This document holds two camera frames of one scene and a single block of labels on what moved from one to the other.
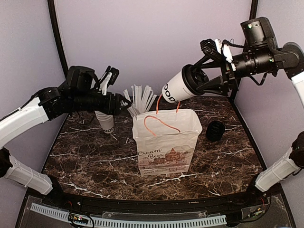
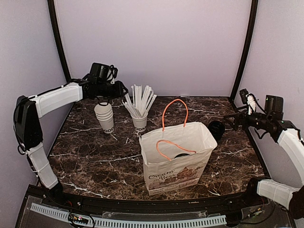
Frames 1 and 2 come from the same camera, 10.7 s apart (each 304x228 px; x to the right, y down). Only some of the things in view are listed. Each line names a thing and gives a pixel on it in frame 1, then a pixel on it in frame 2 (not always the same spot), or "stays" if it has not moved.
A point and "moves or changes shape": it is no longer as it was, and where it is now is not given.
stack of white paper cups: [106, 121] stays
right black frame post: [253, 6] stays
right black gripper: [228, 73] to [238, 117]
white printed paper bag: [165, 139] moves or changes shape
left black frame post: [61, 48] stays
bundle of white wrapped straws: [141, 99] stays
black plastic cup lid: [193, 77] to [181, 155]
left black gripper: [115, 110] to [119, 91]
